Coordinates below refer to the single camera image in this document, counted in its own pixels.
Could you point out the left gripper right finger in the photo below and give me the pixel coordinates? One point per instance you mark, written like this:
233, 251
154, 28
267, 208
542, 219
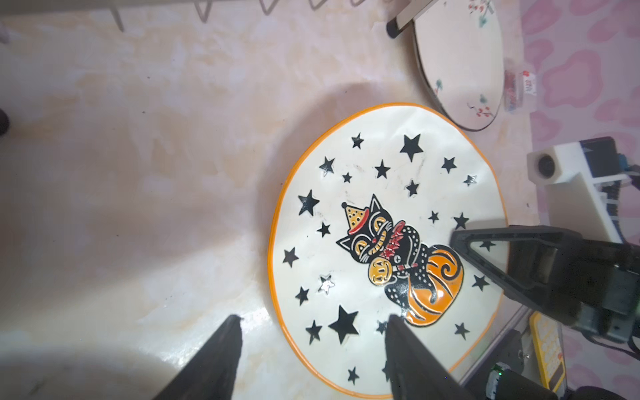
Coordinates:
414, 373

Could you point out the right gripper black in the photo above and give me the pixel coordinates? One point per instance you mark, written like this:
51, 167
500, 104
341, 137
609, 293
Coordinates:
589, 286

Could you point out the halloween cat star plate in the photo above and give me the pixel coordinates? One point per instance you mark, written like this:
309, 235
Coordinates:
362, 231

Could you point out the small pink box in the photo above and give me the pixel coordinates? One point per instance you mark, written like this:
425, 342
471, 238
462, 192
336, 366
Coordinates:
520, 87

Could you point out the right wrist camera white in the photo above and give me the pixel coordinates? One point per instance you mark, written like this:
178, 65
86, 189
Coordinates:
582, 182

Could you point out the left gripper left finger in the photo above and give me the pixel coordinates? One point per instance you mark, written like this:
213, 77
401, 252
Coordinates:
212, 371

